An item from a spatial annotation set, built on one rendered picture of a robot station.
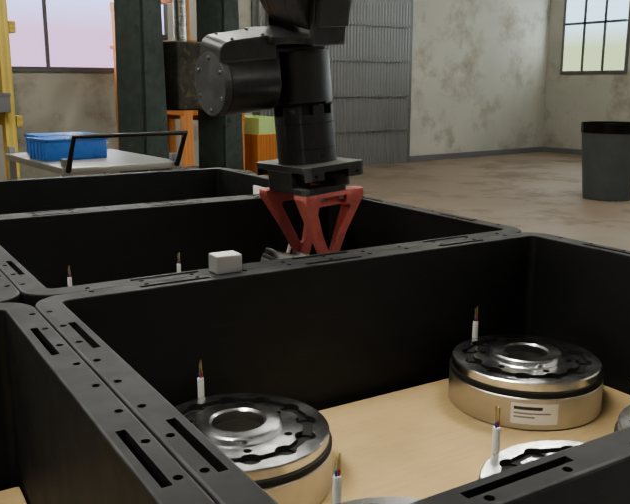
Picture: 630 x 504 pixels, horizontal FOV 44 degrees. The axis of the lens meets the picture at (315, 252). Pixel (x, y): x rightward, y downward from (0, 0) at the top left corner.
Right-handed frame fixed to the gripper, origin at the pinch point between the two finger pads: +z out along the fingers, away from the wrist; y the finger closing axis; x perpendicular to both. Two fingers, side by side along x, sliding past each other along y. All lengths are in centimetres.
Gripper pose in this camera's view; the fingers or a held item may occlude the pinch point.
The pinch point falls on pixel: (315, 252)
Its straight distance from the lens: 77.6
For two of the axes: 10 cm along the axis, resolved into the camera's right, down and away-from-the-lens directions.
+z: 0.8, 9.7, 2.3
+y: 5.2, 1.5, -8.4
